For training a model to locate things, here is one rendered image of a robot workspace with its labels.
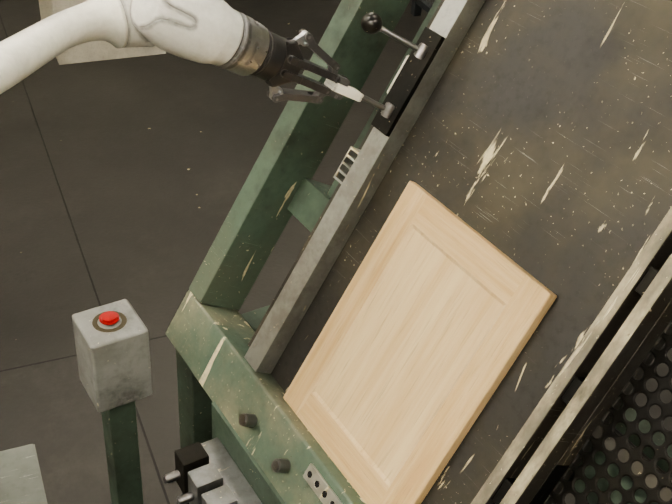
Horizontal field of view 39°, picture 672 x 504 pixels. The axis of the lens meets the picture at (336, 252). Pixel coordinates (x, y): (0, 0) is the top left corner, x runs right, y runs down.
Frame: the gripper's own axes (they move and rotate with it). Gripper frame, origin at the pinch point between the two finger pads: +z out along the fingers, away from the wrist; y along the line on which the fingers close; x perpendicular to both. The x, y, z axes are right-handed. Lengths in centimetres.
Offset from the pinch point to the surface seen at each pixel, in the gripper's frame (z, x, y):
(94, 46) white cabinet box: 126, 343, -86
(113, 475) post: 11, 19, -103
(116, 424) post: 4, 17, -88
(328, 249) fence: 12.8, -3.3, -28.3
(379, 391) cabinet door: 14, -30, -41
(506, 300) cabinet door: 14.2, -42.1, -13.6
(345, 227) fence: 13.8, -3.3, -23.1
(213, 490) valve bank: 6, -16, -76
